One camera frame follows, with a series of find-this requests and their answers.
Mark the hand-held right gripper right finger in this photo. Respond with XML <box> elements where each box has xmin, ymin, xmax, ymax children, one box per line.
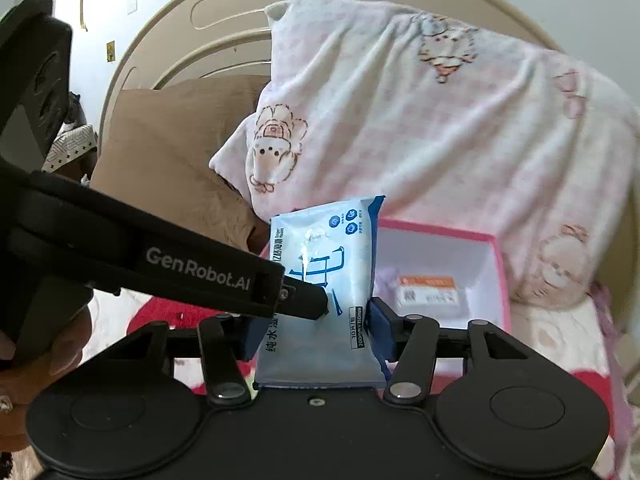
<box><xmin>366</xmin><ymin>297</ymin><xmax>532</xmax><ymax>407</ymax></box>

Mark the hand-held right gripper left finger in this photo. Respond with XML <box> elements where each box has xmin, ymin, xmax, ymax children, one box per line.
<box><xmin>100</xmin><ymin>312</ymin><xmax>268</xmax><ymax>407</ymax></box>

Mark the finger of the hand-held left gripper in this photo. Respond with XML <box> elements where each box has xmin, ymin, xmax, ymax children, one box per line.
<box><xmin>280</xmin><ymin>275</ymin><xmax>331</xmax><ymax>322</ymax></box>

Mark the purple plush toy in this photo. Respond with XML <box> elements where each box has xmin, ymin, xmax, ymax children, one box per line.
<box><xmin>375</xmin><ymin>265</ymin><xmax>401</xmax><ymax>307</ymax></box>

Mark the clear box with orange label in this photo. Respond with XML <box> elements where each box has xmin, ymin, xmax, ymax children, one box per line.
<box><xmin>395</xmin><ymin>274</ymin><xmax>471</xmax><ymax>318</ymax></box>

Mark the blue wet wipes pack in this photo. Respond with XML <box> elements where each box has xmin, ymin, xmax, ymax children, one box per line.
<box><xmin>252</xmin><ymin>195</ymin><xmax>391</xmax><ymax>391</ymax></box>

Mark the pink cardboard box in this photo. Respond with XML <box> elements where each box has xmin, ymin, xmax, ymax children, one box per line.
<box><xmin>260</xmin><ymin>217</ymin><xmax>512</xmax><ymax>396</ymax></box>

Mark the person's left hand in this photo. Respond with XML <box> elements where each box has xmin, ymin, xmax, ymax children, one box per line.
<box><xmin>0</xmin><ymin>304</ymin><xmax>94</xmax><ymax>456</ymax></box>

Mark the patterned cloth bag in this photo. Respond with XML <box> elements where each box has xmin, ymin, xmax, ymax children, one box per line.
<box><xmin>42</xmin><ymin>124</ymin><xmax>98</xmax><ymax>173</ymax></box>

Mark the brown pillow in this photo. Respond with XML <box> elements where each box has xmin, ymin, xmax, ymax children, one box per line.
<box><xmin>90</xmin><ymin>75</ymin><xmax>273</xmax><ymax>261</ymax></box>

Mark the bear printed blanket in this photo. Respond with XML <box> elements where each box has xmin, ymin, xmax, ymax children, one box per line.
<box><xmin>0</xmin><ymin>285</ymin><xmax>633</xmax><ymax>480</ymax></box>

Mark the pink printed pillow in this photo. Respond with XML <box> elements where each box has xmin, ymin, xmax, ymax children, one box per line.
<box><xmin>207</xmin><ymin>0</ymin><xmax>640</xmax><ymax>311</ymax></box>

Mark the beige headboard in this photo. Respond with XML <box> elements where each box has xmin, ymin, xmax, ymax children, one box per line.
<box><xmin>102</xmin><ymin>0</ymin><xmax>566</xmax><ymax>161</ymax></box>

